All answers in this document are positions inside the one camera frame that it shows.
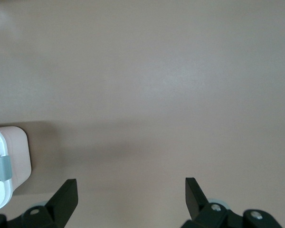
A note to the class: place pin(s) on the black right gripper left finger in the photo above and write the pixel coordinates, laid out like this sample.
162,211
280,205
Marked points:
59,206

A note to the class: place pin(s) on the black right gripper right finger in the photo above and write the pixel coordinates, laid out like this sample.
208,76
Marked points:
197,209

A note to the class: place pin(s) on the pink plastic box base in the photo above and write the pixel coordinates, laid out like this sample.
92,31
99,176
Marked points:
19,154

